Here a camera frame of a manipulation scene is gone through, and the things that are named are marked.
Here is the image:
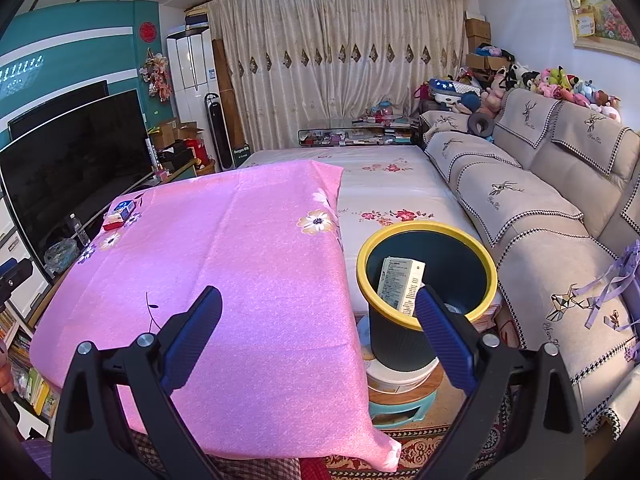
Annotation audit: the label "purple backpack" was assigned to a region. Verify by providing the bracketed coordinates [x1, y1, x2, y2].
[585, 240, 640, 361]

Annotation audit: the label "grey neck pillow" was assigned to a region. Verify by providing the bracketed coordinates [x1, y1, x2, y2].
[467, 111, 497, 137]

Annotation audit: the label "white floral mattress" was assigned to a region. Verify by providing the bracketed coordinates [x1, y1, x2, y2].
[235, 145, 483, 311]

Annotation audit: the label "black tower fan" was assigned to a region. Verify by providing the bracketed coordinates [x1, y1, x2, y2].
[204, 92, 236, 171]

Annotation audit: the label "yellow framed note card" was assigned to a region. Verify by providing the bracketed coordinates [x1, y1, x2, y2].
[572, 10, 597, 38]

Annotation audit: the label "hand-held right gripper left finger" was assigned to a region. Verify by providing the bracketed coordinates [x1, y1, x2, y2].
[52, 285, 223, 480]

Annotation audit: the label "pile of plush toys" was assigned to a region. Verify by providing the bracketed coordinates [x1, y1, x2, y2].
[452, 45, 623, 123]

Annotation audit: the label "blue star printed bag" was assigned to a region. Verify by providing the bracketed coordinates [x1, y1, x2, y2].
[432, 77, 470, 106]

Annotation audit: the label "open cardboard boxes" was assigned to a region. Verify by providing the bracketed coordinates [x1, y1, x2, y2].
[150, 117, 205, 153]

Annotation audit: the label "pink floral tablecloth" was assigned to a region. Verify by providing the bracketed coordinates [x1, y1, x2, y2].
[29, 159, 403, 472]

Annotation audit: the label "boxes atop air conditioner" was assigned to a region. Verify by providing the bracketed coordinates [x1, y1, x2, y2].
[184, 7, 211, 31]

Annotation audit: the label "teal plastic stool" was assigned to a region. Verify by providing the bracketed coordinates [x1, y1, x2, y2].
[371, 392, 437, 429]

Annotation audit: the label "stacked brown cardboard boxes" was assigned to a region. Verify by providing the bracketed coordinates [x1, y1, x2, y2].
[464, 17, 493, 73]

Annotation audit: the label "black storage box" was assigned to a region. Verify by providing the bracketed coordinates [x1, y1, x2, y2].
[159, 142, 196, 173]

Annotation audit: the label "white milk carton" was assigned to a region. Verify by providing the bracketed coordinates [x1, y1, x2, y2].
[376, 256, 427, 318]

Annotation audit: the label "clear glass bowl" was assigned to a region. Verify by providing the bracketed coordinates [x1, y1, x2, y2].
[44, 239, 78, 273]

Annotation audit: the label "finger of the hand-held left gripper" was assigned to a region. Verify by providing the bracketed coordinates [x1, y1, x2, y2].
[0, 257, 34, 313]

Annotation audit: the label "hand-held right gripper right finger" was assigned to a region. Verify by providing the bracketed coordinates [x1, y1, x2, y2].
[415, 284, 586, 480]

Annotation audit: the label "clear water bottle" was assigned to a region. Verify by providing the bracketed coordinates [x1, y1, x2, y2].
[67, 212, 90, 248]

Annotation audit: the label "hanging artificial flowers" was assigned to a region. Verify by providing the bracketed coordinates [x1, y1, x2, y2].
[140, 54, 173, 103]

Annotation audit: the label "glass coffee table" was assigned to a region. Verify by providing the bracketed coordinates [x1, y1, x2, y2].
[297, 120, 418, 148]

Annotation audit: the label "shelf of books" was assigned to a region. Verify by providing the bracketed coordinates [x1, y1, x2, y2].
[0, 305, 61, 421]

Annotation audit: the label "beige covered sofa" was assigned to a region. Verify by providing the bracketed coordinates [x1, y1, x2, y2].
[417, 87, 640, 438]

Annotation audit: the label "smaller black screen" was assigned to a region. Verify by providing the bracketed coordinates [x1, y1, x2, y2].
[7, 80, 110, 136]

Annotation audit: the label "wooden television stand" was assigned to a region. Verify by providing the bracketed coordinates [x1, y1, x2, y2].
[0, 160, 201, 331]

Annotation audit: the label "red gift bag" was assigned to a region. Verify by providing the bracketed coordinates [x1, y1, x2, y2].
[185, 140, 208, 168]

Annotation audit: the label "white bucket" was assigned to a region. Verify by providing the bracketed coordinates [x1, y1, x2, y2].
[366, 352, 442, 393]

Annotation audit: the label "beige patterned curtain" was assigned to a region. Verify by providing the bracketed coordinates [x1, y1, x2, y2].
[207, 0, 468, 151]

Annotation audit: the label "round wooden board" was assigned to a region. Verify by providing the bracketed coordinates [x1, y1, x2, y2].
[368, 372, 445, 407]

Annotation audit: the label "red patterned rug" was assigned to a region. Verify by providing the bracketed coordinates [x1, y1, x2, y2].
[325, 425, 466, 480]

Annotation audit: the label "dark green yellow-rimmed bin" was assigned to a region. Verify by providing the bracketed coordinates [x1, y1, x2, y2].
[356, 221, 499, 367]

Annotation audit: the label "framed flower painting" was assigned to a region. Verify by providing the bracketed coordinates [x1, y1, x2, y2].
[554, 0, 640, 63]

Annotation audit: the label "large black television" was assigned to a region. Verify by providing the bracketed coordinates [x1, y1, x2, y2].
[0, 89, 153, 256]

